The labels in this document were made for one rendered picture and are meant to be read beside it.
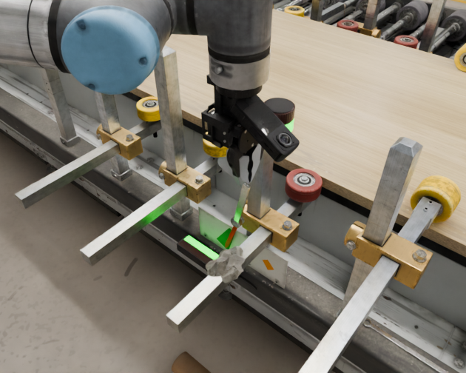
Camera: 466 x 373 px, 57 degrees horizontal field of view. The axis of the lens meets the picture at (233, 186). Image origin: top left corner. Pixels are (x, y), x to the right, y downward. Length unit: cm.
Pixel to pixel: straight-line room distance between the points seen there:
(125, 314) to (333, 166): 113
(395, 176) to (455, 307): 52
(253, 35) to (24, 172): 217
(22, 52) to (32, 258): 168
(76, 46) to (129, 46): 5
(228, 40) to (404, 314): 79
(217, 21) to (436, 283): 77
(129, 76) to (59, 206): 189
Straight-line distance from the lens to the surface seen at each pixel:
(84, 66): 49
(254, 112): 65
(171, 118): 94
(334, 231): 113
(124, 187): 127
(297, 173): 97
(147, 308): 183
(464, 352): 113
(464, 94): 142
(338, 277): 115
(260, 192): 85
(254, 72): 62
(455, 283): 107
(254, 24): 59
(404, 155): 64
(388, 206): 70
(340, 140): 110
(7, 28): 53
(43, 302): 197
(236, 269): 82
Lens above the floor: 152
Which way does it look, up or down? 42 degrees down
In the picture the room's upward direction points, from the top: straight up
